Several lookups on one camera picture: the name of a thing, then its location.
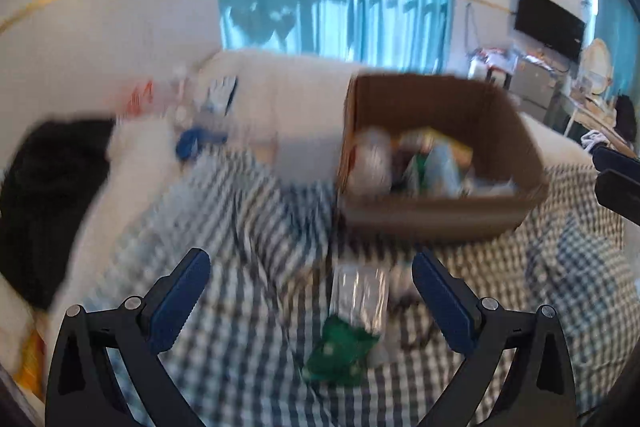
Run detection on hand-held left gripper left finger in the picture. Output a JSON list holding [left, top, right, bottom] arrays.
[[46, 248, 212, 427]]

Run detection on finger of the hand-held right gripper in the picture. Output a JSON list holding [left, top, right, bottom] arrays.
[[590, 145, 640, 178], [596, 169, 640, 226]]

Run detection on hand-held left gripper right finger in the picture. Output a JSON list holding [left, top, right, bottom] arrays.
[[411, 251, 580, 427]]

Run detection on clear plastic bottle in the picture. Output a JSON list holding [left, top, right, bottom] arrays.
[[350, 127, 393, 195], [327, 262, 392, 343]]

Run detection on brown cardboard box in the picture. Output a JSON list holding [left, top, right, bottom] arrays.
[[336, 73, 550, 242]]

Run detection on green snack packet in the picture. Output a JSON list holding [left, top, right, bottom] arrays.
[[402, 152, 431, 192], [304, 314, 377, 388]]

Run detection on white lace cloth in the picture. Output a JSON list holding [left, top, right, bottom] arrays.
[[470, 178, 517, 198]]

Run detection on white desk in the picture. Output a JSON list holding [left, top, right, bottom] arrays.
[[565, 87, 631, 145]]

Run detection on blue checkered blanket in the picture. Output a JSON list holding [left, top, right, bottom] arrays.
[[100, 147, 640, 427]]

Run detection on white oval mirror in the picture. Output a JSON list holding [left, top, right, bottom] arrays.
[[580, 38, 616, 98]]

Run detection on grey cabinet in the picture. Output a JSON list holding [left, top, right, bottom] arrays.
[[510, 59, 571, 120]]

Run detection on white pillow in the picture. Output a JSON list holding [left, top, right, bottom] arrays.
[[50, 117, 186, 308]]

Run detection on yellow blue packet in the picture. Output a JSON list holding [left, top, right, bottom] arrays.
[[425, 129, 476, 195]]

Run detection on black flat television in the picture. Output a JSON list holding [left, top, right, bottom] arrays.
[[514, 0, 587, 62]]

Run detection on orange yellow packet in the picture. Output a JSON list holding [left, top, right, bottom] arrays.
[[17, 329, 48, 400]]

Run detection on blue plastic item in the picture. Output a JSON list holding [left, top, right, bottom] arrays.
[[175, 127, 228, 160]]

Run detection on black cloth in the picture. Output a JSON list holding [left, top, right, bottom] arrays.
[[0, 119, 118, 310]]

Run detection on white red plastic bag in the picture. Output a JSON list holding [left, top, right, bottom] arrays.
[[120, 77, 166, 118]]

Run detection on white bag blue trim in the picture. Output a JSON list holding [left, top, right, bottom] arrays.
[[200, 74, 241, 115]]

